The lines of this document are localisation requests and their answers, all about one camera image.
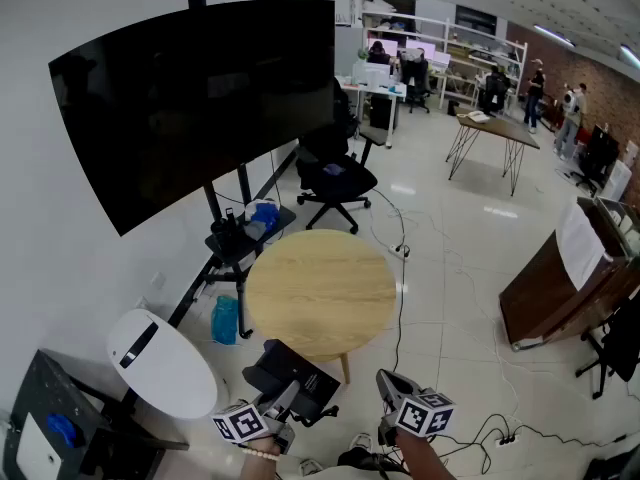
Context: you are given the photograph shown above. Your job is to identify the black floor cable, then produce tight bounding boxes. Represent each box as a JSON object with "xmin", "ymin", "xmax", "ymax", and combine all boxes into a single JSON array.
[{"xmin": 392, "ymin": 256, "xmax": 409, "ymax": 375}]

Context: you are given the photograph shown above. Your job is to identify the black device with cable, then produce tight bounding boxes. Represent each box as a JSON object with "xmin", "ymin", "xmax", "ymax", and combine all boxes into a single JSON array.
[{"xmin": 242, "ymin": 338, "xmax": 342, "ymax": 427}]

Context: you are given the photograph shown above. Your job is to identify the person's left forearm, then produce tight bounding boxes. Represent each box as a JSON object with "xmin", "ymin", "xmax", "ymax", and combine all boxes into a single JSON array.
[{"xmin": 242, "ymin": 451, "xmax": 282, "ymax": 480}]

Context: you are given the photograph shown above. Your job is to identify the white flat box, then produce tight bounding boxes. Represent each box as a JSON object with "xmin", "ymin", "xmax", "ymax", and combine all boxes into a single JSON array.
[{"xmin": 14, "ymin": 411, "xmax": 64, "ymax": 480}]

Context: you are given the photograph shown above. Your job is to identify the black computer tower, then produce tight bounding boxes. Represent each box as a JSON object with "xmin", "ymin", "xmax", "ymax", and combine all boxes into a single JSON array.
[{"xmin": 369, "ymin": 93, "xmax": 399, "ymax": 130}]

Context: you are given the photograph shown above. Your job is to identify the blue object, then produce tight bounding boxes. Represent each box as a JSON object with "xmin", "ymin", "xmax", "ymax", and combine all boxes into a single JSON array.
[{"xmin": 46, "ymin": 412, "xmax": 86, "ymax": 449}]

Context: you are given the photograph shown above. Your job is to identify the black swivel chair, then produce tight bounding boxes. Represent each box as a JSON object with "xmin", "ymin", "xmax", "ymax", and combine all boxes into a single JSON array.
[{"xmin": 574, "ymin": 292, "xmax": 640, "ymax": 400}]

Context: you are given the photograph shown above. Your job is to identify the black speckled cabinet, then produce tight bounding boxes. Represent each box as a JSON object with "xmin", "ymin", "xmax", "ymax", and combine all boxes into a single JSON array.
[{"xmin": 3, "ymin": 348, "xmax": 191, "ymax": 480}]

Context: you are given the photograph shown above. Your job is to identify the black television stand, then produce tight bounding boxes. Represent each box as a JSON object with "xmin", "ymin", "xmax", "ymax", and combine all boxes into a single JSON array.
[{"xmin": 165, "ymin": 0, "xmax": 297, "ymax": 340}]

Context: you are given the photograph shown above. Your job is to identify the pink lit monitor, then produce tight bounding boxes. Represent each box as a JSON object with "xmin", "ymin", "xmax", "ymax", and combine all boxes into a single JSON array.
[
  {"xmin": 405, "ymin": 39, "xmax": 437, "ymax": 62},
  {"xmin": 367, "ymin": 37, "xmax": 400, "ymax": 59}
]

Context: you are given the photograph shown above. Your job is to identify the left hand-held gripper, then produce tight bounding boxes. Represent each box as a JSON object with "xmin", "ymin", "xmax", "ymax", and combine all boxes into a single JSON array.
[{"xmin": 212, "ymin": 380, "xmax": 302, "ymax": 455}]

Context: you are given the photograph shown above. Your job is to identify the white boxes on desk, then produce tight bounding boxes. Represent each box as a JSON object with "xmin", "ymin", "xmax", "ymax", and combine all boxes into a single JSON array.
[{"xmin": 352, "ymin": 61, "xmax": 391, "ymax": 89}]

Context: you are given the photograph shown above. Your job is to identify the grey partition panel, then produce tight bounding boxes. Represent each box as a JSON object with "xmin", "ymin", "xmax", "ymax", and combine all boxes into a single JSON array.
[{"xmin": 334, "ymin": 26, "xmax": 364, "ymax": 77}]

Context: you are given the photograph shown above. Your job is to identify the blue gloves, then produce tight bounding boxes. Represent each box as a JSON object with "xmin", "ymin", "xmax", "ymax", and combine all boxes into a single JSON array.
[{"xmin": 249, "ymin": 201, "xmax": 281, "ymax": 234}]

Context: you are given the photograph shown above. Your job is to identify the black accessories pile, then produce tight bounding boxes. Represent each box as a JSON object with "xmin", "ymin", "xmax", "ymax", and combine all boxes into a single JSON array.
[{"xmin": 209, "ymin": 206, "xmax": 242, "ymax": 255}]

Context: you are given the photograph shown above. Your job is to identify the white oval appliance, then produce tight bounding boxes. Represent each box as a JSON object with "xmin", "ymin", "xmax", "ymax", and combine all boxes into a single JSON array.
[{"xmin": 106, "ymin": 308, "xmax": 219, "ymax": 421}]

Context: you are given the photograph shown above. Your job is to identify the round wooden table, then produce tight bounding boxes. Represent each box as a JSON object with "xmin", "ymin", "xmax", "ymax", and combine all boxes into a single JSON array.
[{"xmin": 244, "ymin": 228, "xmax": 398, "ymax": 385}]

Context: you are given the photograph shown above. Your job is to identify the person's right forearm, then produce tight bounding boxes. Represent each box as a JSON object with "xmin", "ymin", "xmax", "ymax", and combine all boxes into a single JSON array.
[{"xmin": 394, "ymin": 430, "xmax": 457, "ymax": 480}]

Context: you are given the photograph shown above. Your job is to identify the beaded bracelet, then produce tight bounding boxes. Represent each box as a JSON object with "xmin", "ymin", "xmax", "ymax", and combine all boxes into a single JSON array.
[{"xmin": 242, "ymin": 445, "xmax": 282, "ymax": 463}]

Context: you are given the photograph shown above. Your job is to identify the dark table with hairpin legs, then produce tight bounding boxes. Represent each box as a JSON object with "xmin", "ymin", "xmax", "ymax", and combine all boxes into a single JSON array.
[{"xmin": 445, "ymin": 106, "xmax": 541, "ymax": 197}]

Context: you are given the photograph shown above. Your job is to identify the white cloth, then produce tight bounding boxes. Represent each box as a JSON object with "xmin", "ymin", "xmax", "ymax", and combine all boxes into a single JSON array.
[{"xmin": 555, "ymin": 198, "xmax": 614, "ymax": 292}]

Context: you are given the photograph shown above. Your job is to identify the white low cabinet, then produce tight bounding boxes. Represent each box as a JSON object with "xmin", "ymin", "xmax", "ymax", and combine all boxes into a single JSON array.
[{"xmin": 607, "ymin": 160, "xmax": 632, "ymax": 202}]

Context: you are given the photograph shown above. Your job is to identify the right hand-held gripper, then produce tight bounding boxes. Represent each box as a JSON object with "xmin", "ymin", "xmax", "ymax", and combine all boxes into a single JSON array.
[{"xmin": 375, "ymin": 369, "xmax": 457, "ymax": 447}]

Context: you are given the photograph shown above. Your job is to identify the large black television screen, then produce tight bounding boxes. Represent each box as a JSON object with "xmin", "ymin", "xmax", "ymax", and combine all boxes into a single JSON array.
[{"xmin": 48, "ymin": 0, "xmax": 337, "ymax": 238}]

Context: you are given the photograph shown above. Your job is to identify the blue plastic bag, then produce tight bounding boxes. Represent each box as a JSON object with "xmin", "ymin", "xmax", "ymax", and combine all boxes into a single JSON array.
[{"xmin": 210, "ymin": 295, "xmax": 240, "ymax": 346}]

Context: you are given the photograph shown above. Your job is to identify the office chair with clothes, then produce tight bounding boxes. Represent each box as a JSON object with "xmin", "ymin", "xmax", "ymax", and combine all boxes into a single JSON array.
[{"xmin": 399, "ymin": 50, "xmax": 432, "ymax": 114}]

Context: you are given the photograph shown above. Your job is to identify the white office desk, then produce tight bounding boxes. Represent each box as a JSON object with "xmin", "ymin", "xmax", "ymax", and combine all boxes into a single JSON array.
[{"xmin": 335, "ymin": 75, "xmax": 407, "ymax": 149}]

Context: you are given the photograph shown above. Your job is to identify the black office chair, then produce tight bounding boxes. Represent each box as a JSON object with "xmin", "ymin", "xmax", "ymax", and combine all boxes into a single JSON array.
[{"xmin": 294, "ymin": 80, "xmax": 390, "ymax": 236}]

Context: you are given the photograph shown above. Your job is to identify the white shelving rack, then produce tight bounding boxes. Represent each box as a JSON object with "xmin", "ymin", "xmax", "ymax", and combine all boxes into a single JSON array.
[{"xmin": 360, "ymin": 10, "xmax": 529, "ymax": 114}]

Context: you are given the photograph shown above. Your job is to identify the brown wooden cabinet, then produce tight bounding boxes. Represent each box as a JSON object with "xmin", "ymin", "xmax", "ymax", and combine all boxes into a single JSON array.
[{"xmin": 498, "ymin": 196, "xmax": 640, "ymax": 352}]

